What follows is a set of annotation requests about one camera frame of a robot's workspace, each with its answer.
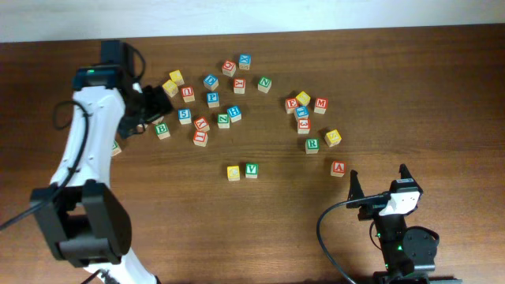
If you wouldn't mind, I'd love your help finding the green R block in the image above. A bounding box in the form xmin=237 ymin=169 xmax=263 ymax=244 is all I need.
xmin=305 ymin=138 xmax=320 ymax=155

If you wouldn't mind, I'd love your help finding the blue P block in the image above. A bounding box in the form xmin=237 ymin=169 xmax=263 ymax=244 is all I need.
xmin=207 ymin=92 xmax=219 ymax=108

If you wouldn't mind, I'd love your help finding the green V block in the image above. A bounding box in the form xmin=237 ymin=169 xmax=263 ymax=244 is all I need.
xmin=245 ymin=163 xmax=259 ymax=178

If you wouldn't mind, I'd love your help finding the yellow C block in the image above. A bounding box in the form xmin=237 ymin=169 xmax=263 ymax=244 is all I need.
xmin=226 ymin=166 xmax=241 ymax=181

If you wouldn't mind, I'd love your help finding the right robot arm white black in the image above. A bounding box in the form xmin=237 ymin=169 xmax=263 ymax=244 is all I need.
xmin=346 ymin=164 xmax=462 ymax=283

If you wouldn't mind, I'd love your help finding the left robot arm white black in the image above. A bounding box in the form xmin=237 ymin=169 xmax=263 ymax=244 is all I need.
xmin=30 ymin=40 xmax=173 ymax=283

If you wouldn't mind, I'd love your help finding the blue block left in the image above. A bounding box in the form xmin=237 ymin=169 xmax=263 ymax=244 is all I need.
xmin=152 ymin=116 xmax=164 ymax=125

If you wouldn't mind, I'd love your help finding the red A block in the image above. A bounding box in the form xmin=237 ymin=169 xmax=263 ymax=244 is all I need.
xmin=331 ymin=161 xmax=346 ymax=178

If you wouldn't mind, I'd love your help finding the green B block centre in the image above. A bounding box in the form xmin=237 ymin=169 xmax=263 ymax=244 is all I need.
xmin=155 ymin=122 xmax=170 ymax=140

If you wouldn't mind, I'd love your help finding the green b block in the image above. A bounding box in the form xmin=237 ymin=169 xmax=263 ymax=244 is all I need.
xmin=155 ymin=122 xmax=170 ymax=140
xmin=111 ymin=140 xmax=122 ymax=156

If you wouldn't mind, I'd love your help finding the yellow block lower pair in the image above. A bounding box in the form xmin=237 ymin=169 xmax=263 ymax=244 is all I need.
xmin=162 ymin=80 xmax=178 ymax=98

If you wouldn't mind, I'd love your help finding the blue 5 block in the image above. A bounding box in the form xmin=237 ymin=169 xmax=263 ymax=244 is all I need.
xmin=178 ymin=108 xmax=192 ymax=125

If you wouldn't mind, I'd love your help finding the yellow block upper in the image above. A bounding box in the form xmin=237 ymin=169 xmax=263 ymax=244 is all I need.
xmin=169 ymin=69 xmax=185 ymax=86

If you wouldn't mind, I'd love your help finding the red U block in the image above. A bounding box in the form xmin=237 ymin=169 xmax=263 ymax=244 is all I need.
xmin=181 ymin=86 xmax=195 ymax=103

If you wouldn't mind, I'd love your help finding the green B block far left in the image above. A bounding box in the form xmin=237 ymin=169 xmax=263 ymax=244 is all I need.
xmin=111 ymin=140 xmax=122 ymax=156

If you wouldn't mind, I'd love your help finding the yellow S block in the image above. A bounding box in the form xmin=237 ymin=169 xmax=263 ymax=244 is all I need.
xmin=324 ymin=129 xmax=342 ymax=148

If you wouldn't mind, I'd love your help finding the red X block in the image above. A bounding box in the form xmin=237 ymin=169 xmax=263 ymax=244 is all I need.
xmin=193 ymin=117 xmax=210 ymax=133

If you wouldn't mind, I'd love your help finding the blue D block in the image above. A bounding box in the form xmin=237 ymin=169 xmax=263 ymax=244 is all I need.
xmin=204 ymin=74 xmax=219 ymax=91

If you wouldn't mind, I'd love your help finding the green N block lower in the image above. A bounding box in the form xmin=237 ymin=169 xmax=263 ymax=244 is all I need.
xmin=217 ymin=114 xmax=230 ymax=129

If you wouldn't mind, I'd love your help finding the green n block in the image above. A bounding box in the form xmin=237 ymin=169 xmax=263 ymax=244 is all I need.
xmin=217 ymin=114 xmax=230 ymax=129
xmin=258 ymin=77 xmax=272 ymax=93

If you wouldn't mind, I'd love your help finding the red 3 block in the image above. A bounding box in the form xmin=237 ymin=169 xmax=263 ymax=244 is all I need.
xmin=297 ymin=118 xmax=311 ymax=134

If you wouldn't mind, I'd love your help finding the red M block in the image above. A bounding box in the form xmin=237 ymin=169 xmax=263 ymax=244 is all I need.
xmin=314 ymin=98 xmax=328 ymax=114

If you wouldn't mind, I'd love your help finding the blue H block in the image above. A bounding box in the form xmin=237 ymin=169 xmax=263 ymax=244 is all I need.
xmin=226 ymin=106 xmax=242 ymax=123

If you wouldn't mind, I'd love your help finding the red G block top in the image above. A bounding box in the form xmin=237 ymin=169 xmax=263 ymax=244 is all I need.
xmin=222 ymin=60 xmax=237 ymax=77

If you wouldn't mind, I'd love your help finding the blue block near 3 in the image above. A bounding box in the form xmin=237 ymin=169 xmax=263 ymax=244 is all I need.
xmin=294 ymin=106 xmax=309 ymax=121

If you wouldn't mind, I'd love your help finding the red Y block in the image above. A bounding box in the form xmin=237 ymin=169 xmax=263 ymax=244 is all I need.
xmin=233 ymin=78 xmax=246 ymax=94

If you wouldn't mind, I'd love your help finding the yellow block near E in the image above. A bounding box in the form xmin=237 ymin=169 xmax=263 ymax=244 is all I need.
xmin=295 ymin=92 xmax=311 ymax=107

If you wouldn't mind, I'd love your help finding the red E block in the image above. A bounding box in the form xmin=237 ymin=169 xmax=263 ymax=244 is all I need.
xmin=285 ymin=98 xmax=299 ymax=114

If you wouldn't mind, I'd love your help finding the blue X block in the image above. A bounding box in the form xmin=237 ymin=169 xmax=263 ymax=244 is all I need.
xmin=238 ymin=54 xmax=252 ymax=70

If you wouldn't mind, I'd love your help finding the green N block upper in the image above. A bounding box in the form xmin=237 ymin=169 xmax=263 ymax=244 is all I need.
xmin=258 ymin=77 xmax=272 ymax=93

